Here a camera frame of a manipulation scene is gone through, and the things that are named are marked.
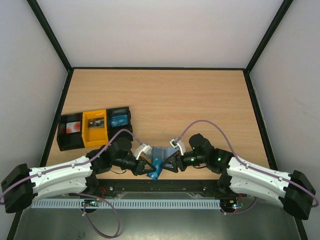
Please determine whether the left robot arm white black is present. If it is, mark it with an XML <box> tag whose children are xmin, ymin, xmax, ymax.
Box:
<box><xmin>0</xmin><ymin>137</ymin><xmax>156</xmax><ymax>214</ymax></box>

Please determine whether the black aluminium frame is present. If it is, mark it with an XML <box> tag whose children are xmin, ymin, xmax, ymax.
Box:
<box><xmin>4</xmin><ymin>0</ymin><xmax>309</xmax><ymax>240</ymax></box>

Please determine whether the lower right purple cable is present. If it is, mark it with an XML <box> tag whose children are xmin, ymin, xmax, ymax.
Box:
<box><xmin>221</xmin><ymin>197</ymin><xmax>258</xmax><ymax>217</ymax></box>

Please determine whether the blue card in tray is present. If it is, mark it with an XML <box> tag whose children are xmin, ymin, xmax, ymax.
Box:
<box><xmin>110</xmin><ymin>114</ymin><xmax>129</xmax><ymax>128</ymax></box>

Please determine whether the yellow tray middle compartment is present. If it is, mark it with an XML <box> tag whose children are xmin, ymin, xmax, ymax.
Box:
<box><xmin>82</xmin><ymin>109</ymin><xmax>109</xmax><ymax>148</ymax></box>

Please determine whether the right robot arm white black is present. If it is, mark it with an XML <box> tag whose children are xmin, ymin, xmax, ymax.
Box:
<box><xmin>161</xmin><ymin>133</ymin><xmax>316</xmax><ymax>220</ymax></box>

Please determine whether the black tray left compartment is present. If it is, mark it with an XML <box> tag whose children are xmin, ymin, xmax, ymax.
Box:
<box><xmin>56</xmin><ymin>112</ymin><xmax>85</xmax><ymax>152</ymax></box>

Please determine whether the teal leather card holder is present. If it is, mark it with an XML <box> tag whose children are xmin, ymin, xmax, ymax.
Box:
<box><xmin>146</xmin><ymin>146</ymin><xmax>178</xmax><ymax>162</ymax></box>

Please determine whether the black tray right compartment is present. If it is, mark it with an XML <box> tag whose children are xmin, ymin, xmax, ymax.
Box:
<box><xmin>106</xmin><ymin>106</ymin><xmax>133</xmax><ymax>140</ymax></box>

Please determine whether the light blue slotted cable duct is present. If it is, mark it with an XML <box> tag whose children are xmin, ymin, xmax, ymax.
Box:
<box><xmin>31</xmin><ymin>198</ymin><xmax>221</xmax><ymax>210</ymax></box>

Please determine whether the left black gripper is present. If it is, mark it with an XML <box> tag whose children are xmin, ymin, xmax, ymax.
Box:
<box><xmin>112</xmin><ymin>154</ymin><xmax>156</xmax><ymax>177</ymax></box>

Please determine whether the black VIP card in tray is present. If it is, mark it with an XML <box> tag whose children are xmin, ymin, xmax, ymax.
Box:
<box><xmin>88</xmin><ymin>117</ymin><xmax>105</xmax><ymax>129</ymax></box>

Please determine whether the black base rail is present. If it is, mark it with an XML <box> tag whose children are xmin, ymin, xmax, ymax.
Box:
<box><xmin>82</xmin><ymin>179</ymin><xmax>239</xmax><ymax>199</ymax></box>

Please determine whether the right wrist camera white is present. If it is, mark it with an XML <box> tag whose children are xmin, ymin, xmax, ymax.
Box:
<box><xmin>169</xmin><ymin>139</ymin><xmax>186</xmax><ymax>156</ymax></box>

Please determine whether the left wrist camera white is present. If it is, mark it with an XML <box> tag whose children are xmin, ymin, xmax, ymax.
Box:
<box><xmin>133</xmin><ymin>143</ymin><xmax>152</xmax><ymax>160</ymax></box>

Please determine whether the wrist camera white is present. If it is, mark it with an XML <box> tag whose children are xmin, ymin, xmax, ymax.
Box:
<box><xmin>169</xmin><ymin>139</ymin><xmax>186</xmax><ymax>156</ymax></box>
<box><xmin>133</xmin><ymin>143</ymin><xmax>152</xmax><ymax>160</ymax></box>

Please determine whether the black tray compartment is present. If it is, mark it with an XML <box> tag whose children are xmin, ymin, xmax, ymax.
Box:
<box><xmin>106</xmin><ymin>106</ymin><xmax>133</xmax><ymax>140</ymax></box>
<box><xmin>56</xmin><ymin>112</ymin><xmax>85</xmax><ymax>152</ymax></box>

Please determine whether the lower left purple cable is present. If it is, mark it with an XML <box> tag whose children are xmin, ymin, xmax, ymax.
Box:
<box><xmin>72</xmin><ymin>192</ymin><xmax>123</xmax><ymax>238</ymax></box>

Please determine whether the blue VIP card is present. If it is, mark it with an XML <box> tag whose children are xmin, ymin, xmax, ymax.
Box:
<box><xmin>146</xmin><ymin>158</ymin><xmax>164</xmax><ymax>180</ymax></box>

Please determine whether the red white card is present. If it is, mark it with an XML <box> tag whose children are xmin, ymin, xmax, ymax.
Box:
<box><xmin>65</xmin><ymin>121</ymin><xmax>81</xmax><ymax>134</ymax></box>

